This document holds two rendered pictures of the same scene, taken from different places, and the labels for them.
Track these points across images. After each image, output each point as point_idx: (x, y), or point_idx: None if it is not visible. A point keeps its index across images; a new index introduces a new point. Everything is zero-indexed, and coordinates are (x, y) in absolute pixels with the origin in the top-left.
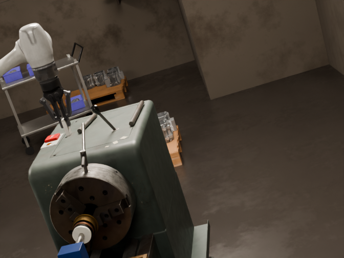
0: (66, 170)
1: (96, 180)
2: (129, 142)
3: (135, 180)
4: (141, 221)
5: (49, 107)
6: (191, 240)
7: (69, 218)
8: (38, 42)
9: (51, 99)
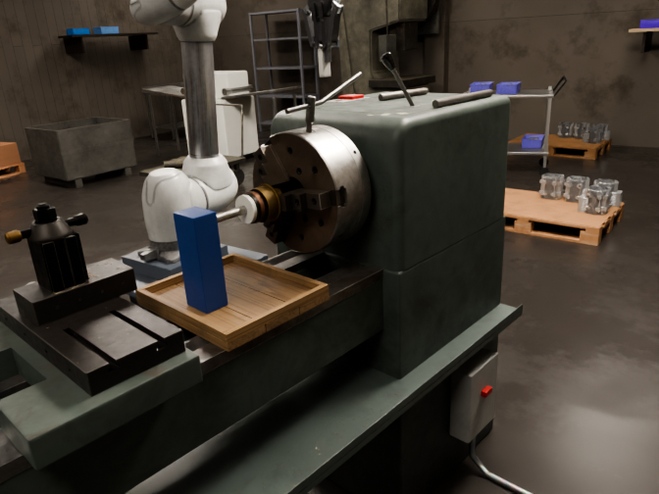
0: None
1: (308, 147)
2: (397, 119)
3: (381, 178)
4: (373, 244)
5: (312, 24)
6: (475, 317)
7: None
8: None
9: (314, 11)
